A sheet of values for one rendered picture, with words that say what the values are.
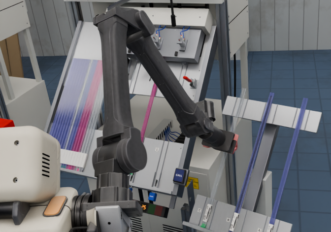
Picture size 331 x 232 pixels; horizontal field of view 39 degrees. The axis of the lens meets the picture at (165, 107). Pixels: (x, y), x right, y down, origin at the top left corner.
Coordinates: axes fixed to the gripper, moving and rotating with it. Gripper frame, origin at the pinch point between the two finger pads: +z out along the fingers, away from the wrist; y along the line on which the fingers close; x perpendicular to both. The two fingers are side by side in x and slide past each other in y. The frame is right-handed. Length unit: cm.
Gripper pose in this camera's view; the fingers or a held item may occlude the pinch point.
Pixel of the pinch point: (226, 145)
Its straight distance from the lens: 163.0
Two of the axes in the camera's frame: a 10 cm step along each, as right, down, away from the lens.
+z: 4.6, 3.1, 8.3
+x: -3.1, 9.3, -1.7
